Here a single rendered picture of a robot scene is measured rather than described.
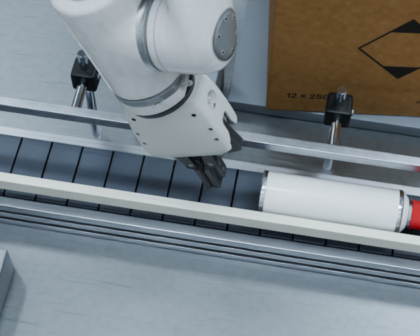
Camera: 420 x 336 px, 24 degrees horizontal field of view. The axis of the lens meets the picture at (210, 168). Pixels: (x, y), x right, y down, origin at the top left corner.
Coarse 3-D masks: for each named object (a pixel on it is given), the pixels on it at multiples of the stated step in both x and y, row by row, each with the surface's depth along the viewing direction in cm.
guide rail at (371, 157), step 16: (0, 96) 113; (16, 112) 113; (32, 112) 112; (48, 112) 112; (64, 112) 111; (80, 112) 111; (96, 112) 111; (128, 128) 111; (256, 144) 110; (272, 144) 109; (288, 144) 109; (304, 144) 109; (320, 144) 109; (352, 160) 109; (368, 160) 108; (384, 160) 108; (400, 160) 108; (416, 160) 108
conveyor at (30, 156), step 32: (0, 160) 118; (32, 160) 118; (64, 160) 118; (96, 160) 118; (128, 160) 118; (160, 160) 118; (0, 192) 115; (160, 192) 115; (192, 192) 115; (224, 192) 115; (256, 192) 115; (192, 224) 113; (224, 224) 113; (416, 256) 111
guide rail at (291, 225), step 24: (48, 192) 112; (72, 192) 111; (96, 192) 111; (120, 192) 111; (192, 216) 111; (216, 216) 110; (240, 216) 110; (264, 216) 110; (288, 216) 110; (336, 240) 110; (360, 240) 109; (384, 240) 108; (408, 240) 108
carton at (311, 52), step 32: (288, 0) 107; (320, 0) 107; (352, 0) 106; (384, 0) 106; (416, 0) 106; (288, 32) 112; (320, 32) 111; (352, 32) 111; (384, 32) 111; (416, 32) 110; (288, 64) 117; (320, 64) 116; (352, 64) 116; (384, 64) 116; (416, 64) 115; (288, 96) 122; (320, 96) 122; (384, 96) 121; (416, 96) 121
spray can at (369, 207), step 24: (264, 192) 110; (288, 192) 110; (312, 192) 109; (336, 192) 109; (360, 192) 109; (384, 192) 110; (312, 216) 110; (336, 216) 109; (360, 216) 109; (384, 216) 109; (408, 216) 109
